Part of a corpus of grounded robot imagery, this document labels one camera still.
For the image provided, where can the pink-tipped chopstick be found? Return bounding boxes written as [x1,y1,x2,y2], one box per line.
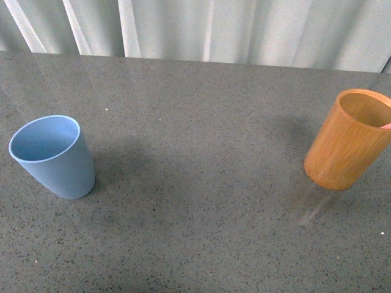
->
[381,123,391,129]

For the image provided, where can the blue plastic cup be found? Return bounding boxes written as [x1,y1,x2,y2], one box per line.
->
[9,115,95,200]

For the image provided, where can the wooden cylindrical chopstick holder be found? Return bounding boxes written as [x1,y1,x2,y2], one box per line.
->
[304,89,390,190]

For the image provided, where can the white pleated curtain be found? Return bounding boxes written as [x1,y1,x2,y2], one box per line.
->
[1,1,390,73]

